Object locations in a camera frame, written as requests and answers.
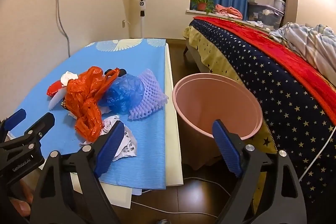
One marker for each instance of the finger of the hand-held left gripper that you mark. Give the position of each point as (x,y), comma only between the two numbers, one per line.
(39,127)
(15,117)

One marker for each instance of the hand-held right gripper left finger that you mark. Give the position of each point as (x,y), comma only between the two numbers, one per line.
(110,150)

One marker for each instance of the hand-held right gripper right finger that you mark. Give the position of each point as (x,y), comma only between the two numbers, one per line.
(225,150)

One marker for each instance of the printed paper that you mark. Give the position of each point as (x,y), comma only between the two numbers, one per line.
(128,142)

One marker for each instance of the white plastic piece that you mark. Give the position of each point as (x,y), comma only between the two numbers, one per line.
(56,100)

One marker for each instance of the orange plastic bag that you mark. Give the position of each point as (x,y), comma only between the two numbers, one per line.
(78,98)

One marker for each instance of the pink plastic bin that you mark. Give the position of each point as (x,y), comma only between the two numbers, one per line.
(199,106)

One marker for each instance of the white tissue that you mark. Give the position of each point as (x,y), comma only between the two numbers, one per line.
(67,78)

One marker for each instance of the blue plastic bag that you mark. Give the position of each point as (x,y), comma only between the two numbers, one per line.
(126,92)

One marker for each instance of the purple foam fruit net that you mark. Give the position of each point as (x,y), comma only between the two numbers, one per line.
(149,100)

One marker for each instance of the person's left hand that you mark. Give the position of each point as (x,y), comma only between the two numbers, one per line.
(23,200)

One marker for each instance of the blue cloth covered table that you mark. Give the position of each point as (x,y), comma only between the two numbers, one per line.
(147,148)

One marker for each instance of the white table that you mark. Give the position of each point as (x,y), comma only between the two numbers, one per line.
(174,155)

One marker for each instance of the navy star bed sheet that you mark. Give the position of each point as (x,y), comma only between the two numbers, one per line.
(262,77)

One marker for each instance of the yellow bed skirt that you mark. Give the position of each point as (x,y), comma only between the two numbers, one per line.
(210,56)

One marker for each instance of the red blanket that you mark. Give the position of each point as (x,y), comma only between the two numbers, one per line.
(288,61)

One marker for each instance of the white crumpled cloth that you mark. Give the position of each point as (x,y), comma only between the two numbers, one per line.
(258,24)

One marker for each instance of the pink folded clothes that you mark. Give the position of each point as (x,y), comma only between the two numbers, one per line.
(228,11)

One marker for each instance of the large clear storage box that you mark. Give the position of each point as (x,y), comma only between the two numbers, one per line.
(262,15)

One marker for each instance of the plaid quilt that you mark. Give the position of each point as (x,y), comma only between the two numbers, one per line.
(315,40)

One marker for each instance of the white windowsill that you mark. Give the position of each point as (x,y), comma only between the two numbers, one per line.
(194,11)

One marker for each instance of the potted green plant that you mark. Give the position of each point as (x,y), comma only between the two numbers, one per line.
(201,5)

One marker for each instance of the small clear storage box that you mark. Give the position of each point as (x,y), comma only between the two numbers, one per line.
(279,5)

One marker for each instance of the small white wall socket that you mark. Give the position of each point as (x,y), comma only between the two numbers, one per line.
(124,23)

